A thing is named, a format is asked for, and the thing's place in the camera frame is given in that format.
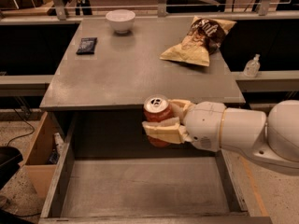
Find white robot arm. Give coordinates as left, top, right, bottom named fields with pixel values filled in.
left=142, top=95, right=299, bottom=175

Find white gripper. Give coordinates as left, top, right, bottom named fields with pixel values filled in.
left=142, top=99, right=226, bottom=152

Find white bowl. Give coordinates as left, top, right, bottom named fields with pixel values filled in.
left=106, top=9, right=135, bottom=34

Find black floor cable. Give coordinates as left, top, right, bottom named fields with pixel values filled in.
left=6, top=107, right=36, bottom=147

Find dark blue snack packet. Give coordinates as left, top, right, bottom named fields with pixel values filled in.
left=77, top=37, right=97, bottom=55

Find red coke can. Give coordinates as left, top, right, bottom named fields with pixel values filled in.
left=143, top=94, right=174, bottom=148

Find clear sanitizer pump bottle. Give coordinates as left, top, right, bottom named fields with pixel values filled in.
left=243, top=54, right=260, bottom=78

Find cardboard box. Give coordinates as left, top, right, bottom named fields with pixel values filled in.
left=24, top=112, right=58, bottom=199

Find open grey top drawer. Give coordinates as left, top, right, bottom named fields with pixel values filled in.
left=38, top=110, right=272, bottom=224

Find bottle in cardboard box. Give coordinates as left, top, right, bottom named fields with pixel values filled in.
left=47, top=133, right=64, bottom=164

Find yellow brown chip bag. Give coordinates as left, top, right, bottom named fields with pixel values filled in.
left=160, top=16, right=236, bottom=66

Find metal railing with posts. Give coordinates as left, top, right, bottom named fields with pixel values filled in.
left=0, top=0, right=299, bottom=21

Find grey cabinet with drawers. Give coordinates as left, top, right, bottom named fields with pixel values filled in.
left=38, top=17, right=246, bottom=142

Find black object at left edge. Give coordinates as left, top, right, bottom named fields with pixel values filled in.
left=0, top=147, right=23, bottom=189

